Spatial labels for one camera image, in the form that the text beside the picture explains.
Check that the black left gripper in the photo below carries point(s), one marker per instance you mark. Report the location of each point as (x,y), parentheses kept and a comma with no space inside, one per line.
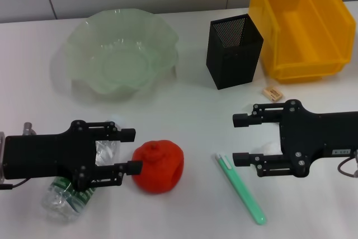
(42,155)

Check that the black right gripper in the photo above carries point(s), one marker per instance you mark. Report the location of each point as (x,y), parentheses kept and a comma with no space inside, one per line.
(307,135)

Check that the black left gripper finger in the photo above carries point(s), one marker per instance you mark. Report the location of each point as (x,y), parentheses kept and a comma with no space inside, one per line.
(135,168)

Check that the red toy pomegranate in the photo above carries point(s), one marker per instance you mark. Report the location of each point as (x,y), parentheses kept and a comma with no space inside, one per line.
(159,166)

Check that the clear green-label water bottle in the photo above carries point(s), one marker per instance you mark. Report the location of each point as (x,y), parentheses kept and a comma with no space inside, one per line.
(61,199)

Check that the green pen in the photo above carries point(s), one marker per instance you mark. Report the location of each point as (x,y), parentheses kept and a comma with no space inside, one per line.
(240,188)

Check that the small beige eraser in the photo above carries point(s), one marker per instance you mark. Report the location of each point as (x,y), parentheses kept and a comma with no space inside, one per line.
(272,93)

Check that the black mesh pen holder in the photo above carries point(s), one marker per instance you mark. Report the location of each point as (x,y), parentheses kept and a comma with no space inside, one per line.
(232,65)

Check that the green glass fruit bowl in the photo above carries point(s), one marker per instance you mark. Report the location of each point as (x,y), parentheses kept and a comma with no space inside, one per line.
(120,54)

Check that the yellow plastic bin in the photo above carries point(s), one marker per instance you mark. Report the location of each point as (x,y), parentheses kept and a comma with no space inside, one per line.
(307,40)

